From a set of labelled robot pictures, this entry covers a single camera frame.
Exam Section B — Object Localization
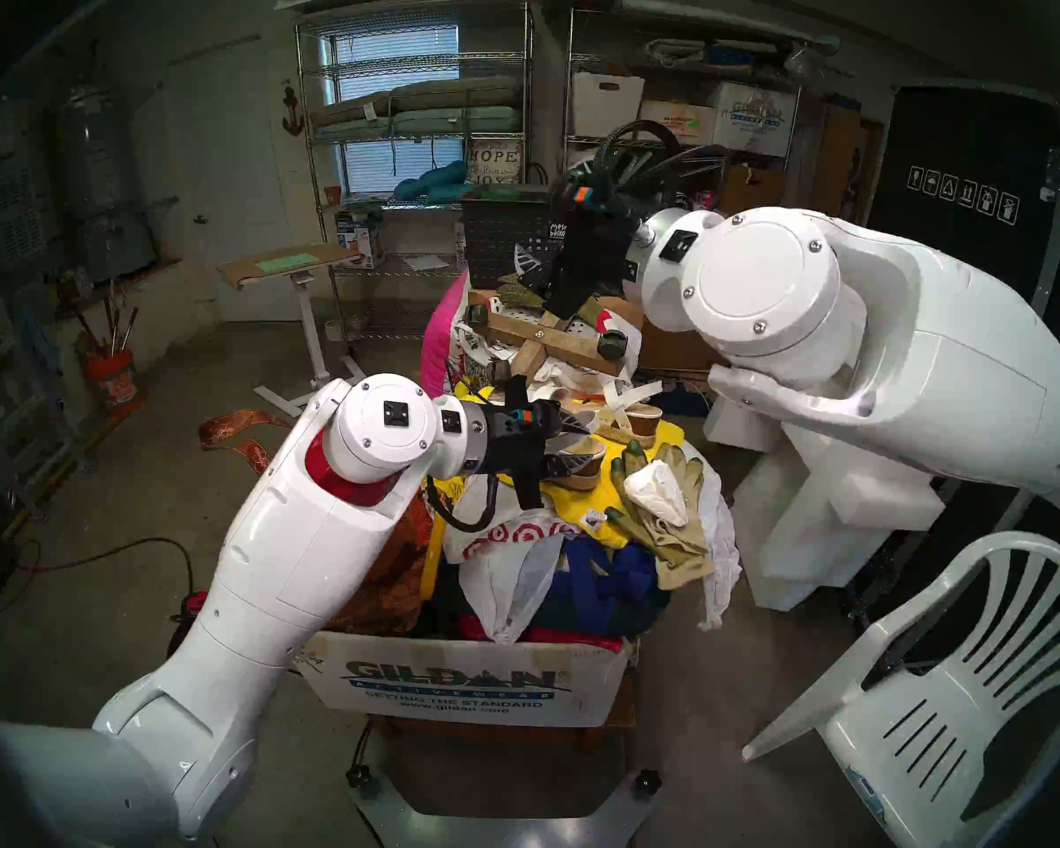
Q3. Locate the orange plastic bucket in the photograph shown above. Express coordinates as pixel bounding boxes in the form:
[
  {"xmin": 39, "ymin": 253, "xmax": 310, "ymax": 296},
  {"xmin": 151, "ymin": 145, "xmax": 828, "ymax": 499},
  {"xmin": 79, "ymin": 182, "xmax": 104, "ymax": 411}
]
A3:
[{"xmin": 86, "ymin": 347, "xmax": 142, "ymax": 414}]

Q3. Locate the aluminium step ladder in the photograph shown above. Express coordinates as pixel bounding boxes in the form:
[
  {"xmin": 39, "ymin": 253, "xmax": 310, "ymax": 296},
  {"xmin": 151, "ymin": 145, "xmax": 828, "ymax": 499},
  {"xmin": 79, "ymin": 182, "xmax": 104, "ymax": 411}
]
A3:
[{"xmin": 0, "ymin": 263, "xmax": 89, "ymax": 503}]

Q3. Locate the yellow terry towel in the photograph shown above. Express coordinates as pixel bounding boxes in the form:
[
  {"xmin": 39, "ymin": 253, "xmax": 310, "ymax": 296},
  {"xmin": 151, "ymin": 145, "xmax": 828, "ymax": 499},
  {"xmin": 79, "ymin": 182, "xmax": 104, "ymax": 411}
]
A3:
[{"xmin": 433, "ymin": 396, "xmax": 685, "ymax": 551}]

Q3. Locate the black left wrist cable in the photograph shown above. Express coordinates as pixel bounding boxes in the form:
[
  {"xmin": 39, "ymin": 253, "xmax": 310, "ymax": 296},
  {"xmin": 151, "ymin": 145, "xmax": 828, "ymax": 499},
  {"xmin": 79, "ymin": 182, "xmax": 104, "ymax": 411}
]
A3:
[{"xmin": 424, "ymin": 471, "xmax": 500, "ymax": 534}]

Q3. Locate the green knit glove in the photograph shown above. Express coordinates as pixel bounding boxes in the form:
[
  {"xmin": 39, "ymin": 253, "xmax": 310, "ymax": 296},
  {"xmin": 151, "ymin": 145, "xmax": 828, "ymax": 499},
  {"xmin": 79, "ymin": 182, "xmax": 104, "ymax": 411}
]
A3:
[{"xmin": 495, "ymin": 272, "xmax": 549, "ymax": 314}]

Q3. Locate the small white Gildan carton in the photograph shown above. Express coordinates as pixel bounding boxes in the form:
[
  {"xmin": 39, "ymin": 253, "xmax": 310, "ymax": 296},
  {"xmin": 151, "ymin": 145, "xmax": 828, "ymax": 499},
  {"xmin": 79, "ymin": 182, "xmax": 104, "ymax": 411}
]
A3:
[{"xmin": 711, "ymin": 79, "xmax": 798, "ymax": 158}]

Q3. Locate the white crumpled cloth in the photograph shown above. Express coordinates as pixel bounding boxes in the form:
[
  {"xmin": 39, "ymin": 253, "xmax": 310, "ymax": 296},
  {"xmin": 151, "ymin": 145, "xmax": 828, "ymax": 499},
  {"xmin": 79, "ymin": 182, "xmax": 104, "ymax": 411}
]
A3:
[{"xmin": 623, "ymin": 462, "xmax": 692, "ymax": 529}]

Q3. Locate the pink pillow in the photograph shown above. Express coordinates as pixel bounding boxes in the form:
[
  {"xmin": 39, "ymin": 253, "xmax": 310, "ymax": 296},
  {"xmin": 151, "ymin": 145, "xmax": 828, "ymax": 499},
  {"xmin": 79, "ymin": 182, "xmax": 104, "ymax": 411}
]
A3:
[{"xmin": 420, "ymin": 272, "xmax": 471, "ymax": 405}]

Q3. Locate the white strap wedge sandal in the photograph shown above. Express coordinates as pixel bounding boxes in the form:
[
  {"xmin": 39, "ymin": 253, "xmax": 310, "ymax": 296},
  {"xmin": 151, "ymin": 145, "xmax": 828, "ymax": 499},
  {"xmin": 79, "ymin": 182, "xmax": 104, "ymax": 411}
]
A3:
[
  {"xmin": 543, "ymin": 433, "xmax": 607, "ymax": 492},
  {"xmin": 596, "ymin": 380, "xmax": 663, "ymax": 450}
]

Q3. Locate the blue fabric bag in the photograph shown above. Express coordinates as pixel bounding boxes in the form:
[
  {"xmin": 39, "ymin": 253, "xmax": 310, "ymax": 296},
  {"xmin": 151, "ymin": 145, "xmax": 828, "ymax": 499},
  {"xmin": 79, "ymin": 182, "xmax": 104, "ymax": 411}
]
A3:
[{"xmin": 530, "ymin": 537, "xmax": 672, "ymax": 640}]

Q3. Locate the blue white appliance box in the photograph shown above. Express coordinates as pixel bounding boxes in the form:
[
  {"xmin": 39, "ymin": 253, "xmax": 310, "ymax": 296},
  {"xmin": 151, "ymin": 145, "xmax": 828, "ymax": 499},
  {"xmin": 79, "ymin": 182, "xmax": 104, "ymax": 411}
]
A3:
[{"xmin": 334, "ymin": 206, "xmax": 390, "ymax": 269}]

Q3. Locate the floor power cable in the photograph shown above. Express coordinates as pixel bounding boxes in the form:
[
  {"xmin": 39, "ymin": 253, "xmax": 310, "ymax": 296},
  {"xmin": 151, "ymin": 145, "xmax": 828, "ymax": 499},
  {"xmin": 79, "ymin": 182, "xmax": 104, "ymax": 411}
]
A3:
[{"xmin": 18, "ymin": 537, "xmax": 197, "ymax": 593}]

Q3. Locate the labelled cardboard box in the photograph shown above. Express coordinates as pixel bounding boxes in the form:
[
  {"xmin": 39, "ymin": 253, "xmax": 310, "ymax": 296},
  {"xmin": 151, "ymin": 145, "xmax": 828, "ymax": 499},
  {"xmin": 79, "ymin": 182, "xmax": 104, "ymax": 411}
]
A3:
[{"xmin": 636, "ymin": 100, "xmax": 718, "ymax": 147}]

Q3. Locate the green bench cushion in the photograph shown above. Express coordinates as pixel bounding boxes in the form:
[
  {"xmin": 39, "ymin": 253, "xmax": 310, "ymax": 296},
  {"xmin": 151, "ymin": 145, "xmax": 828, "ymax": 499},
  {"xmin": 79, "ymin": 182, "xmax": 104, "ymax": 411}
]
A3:
[{"xmin": 311, "ymin": 106, "xmax": 524, "ymax": 142}]

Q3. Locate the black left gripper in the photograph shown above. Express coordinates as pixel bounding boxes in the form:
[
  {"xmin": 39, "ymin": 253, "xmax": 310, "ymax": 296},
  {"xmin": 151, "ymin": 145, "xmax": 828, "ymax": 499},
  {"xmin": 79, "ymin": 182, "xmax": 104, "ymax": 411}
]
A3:
[{"xmin": 481, "ymin": 374, "xmax": 598, "ymax": 511}]

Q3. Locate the black mesh basket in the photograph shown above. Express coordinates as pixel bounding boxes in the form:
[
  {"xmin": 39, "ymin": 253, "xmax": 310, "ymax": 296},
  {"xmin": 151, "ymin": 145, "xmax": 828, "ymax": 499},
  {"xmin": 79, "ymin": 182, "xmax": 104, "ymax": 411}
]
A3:
[{"xmin": 459, "ymin": 184, "xmax": 584, "ymax": 291}]

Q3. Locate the HOPE word sign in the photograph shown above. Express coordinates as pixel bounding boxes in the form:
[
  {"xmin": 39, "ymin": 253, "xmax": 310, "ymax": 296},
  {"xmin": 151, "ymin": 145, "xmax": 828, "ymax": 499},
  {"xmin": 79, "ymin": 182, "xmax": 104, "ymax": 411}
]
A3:
[{"xmin": 465, "ymin": 140, "xmax": 524, "ymax": 186}]

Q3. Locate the white plastic chair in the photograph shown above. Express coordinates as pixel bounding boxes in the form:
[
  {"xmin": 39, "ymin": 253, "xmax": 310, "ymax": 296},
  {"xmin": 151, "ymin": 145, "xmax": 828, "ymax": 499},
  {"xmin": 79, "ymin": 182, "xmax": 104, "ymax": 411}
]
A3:
[{"xmin": 742, "ymin": 530, "xmax": 1060, "ymax": 848}]

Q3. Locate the white red-logo plastic bag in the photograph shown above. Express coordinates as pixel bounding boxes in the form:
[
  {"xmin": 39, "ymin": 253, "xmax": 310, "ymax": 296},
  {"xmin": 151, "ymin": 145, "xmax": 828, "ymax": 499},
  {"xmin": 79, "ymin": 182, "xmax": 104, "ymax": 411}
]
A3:
[{"xmin": 442, "ymin": 493, "xmax": 603, "ymax": 646}]

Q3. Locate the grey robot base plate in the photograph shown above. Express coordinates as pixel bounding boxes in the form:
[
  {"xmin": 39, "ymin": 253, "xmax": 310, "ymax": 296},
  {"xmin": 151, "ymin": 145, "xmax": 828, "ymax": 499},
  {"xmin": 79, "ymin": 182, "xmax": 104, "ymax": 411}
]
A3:
[{"xmin": 346, "ymin": 723, "xmax": 663, "ymax": 848}]

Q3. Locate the white storage box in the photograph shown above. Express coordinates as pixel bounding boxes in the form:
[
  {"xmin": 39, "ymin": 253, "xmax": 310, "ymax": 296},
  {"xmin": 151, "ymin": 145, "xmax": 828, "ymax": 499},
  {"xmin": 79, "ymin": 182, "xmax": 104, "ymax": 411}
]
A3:
[{"xmin": 572, "ymin": 71, "xmax": 646, "ymax": 140}]

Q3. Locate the large white Gildan carton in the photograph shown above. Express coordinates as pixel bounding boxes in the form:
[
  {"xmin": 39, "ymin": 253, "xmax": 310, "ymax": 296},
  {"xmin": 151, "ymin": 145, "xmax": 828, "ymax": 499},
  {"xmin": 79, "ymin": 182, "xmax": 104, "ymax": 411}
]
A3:
[{"xmin": 296, "ymin": 625, "xmax": 637, "ymax": 730}]

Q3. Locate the red orange floral tote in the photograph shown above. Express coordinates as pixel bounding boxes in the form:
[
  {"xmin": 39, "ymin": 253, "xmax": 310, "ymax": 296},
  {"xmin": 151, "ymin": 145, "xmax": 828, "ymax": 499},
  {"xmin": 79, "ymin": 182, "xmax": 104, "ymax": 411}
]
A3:
[{"xmin": 199, "ymin": 409, "xmax": 434, "ymax": 635}]

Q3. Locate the white overbed table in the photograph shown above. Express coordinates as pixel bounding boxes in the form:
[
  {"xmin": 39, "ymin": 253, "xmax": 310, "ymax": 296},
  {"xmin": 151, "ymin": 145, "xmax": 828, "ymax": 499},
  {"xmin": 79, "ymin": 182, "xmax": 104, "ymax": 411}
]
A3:
[{"xmin": 216, "ymin": 241, "xmax": 376, "ymax": 419}]

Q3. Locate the window with blinds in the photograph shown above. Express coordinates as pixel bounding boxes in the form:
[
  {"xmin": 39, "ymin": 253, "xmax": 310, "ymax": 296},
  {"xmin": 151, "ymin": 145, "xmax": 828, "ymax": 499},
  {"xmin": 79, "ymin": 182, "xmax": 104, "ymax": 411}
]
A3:
[{"xmin": 322, "ymin": 25, "xmax": 465, "ymax": 193}]

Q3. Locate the black flight case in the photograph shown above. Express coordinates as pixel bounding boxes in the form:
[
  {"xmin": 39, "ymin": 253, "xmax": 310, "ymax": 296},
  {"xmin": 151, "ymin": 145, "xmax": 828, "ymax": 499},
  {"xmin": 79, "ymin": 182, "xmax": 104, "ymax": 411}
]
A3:
[{"xmin": 866, "ymin": 82, "xmax": 1060, "ymax": 388}]

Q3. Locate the beige green-tipped work glove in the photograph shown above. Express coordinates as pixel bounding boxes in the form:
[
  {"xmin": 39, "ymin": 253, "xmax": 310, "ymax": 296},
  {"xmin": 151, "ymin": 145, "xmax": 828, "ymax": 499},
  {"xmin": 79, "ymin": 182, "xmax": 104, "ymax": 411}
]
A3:
[{"xmin": 606, "ymin": 443, "xmax": 713, "ymax": 593}]

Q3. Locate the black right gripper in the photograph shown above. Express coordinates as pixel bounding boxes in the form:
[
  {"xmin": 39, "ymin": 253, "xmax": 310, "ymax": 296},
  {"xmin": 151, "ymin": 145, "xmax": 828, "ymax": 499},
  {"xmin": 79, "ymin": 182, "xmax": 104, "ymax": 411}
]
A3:
[{"xmin": 514, "ymin": 182, "xmax": 647, "ymax": 322}]

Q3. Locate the grey water heater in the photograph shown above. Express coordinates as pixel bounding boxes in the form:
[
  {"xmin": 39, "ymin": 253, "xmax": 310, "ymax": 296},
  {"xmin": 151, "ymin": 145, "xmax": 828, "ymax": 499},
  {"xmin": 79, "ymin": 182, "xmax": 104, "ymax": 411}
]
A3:
[{"xmin": 57, "ymin": 78, "xmax": 160, "ymax": 282}]

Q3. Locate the white door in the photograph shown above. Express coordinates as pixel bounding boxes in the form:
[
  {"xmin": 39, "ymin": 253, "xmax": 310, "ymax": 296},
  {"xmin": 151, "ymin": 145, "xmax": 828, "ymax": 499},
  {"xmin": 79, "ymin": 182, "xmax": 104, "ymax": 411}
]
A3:
[{"xmin": 163, "ymin": 38, "xmax": 297, "ymax": 322}]

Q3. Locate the wooden cross caster dolly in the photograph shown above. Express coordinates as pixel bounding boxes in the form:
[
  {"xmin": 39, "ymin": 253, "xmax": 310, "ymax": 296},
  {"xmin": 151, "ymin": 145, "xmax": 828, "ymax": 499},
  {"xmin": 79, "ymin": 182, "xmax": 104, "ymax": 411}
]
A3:
[{"xmin": 468, "ymin": 285, "xmax": 630, "ymax": 388}]

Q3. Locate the chrome wire shelving rack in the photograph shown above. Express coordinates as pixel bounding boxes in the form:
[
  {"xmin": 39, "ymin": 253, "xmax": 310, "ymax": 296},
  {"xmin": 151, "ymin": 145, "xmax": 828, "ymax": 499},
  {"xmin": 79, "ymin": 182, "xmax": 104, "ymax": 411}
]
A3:
[
  {"xmin": 561, "ymin": 7, "xmax": 805, "ymax": 238},
  {"xmin": 296, "ymin": 3, "xmax": 535, "ymax": 339}
]

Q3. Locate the teal cushion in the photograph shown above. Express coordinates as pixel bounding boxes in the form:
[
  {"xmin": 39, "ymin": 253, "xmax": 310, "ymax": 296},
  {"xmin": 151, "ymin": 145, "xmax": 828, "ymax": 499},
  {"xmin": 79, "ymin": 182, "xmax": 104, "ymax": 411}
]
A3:
[{"xmin": 393, "ymin": 160, "xmax": 469, "ymax": 204}]

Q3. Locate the thin white plastic sheet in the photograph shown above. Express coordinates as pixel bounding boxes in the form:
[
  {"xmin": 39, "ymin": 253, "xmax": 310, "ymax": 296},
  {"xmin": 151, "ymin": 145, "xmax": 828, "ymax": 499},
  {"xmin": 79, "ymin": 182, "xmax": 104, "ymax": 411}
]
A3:
[{"xmin": 693, "ymin": 466, "xmax": 743, "ymax": 631}]

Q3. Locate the beige bench cushion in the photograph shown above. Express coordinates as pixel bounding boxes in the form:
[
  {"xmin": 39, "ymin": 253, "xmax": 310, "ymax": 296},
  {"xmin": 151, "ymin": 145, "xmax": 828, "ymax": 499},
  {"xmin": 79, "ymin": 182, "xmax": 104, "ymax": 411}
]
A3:
[{"xmin": 307, "ymin": 76, "xmax": 522, "ymax": 127}]

